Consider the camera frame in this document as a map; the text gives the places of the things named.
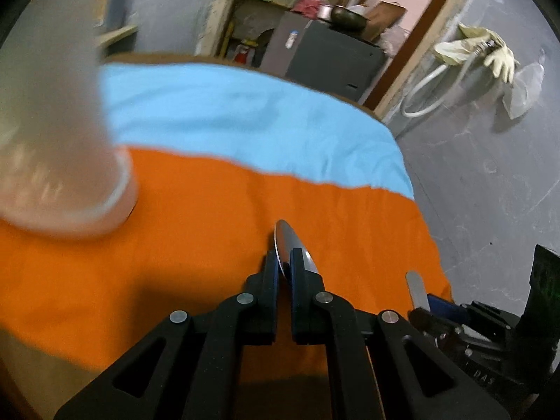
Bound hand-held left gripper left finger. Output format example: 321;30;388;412
53;251;281;420

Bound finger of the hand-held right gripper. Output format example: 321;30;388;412
426;295;474;328
408;307;465;362

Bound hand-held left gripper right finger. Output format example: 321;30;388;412
289;248;511;420

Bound steel table knife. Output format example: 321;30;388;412
405;271;432;312

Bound large steel spoon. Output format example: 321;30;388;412
273;219;321;288

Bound translucent plastic cup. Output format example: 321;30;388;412
0;0;141;240

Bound orange cloth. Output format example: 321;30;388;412
0;146;454;420

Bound light blue cloth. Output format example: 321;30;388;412
98;62;416;201

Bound grey metal cabinet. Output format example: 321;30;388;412
261;10;389;104

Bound hanging clear plastic bag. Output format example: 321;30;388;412
501;49;548;120

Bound cream rubber glove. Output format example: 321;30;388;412
482;43;517;84
433;23;505;65

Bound yellow stick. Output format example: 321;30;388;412
220;19;236;58

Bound crumpled clear plastic bag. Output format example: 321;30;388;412
377;25;411;56

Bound dark metal bowl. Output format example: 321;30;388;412
331;5;368;28

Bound wooden cutting board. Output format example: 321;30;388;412
362;1;406;43

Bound pink cloth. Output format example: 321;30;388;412
290;0;323;16

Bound wooden counter shelf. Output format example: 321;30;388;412
93;23;139;48

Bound white hose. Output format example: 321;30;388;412
401;48;482;119

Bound brown door frame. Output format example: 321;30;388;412
362;0;470;113

